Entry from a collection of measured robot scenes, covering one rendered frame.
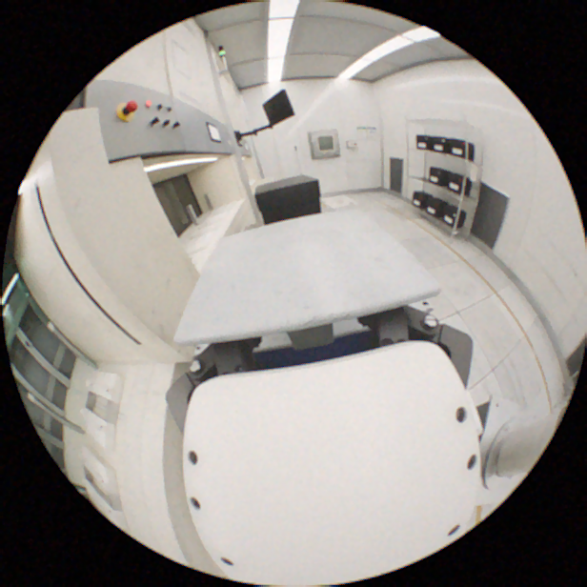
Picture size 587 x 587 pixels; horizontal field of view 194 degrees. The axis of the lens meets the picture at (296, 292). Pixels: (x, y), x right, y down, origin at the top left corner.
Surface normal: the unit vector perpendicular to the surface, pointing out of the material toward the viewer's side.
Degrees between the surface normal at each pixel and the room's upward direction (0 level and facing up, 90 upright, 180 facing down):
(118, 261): 90
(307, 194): 90
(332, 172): 90
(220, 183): 90
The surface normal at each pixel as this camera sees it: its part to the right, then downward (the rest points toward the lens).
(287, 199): 0.19, 0.67
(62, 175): 0.97, -0.22
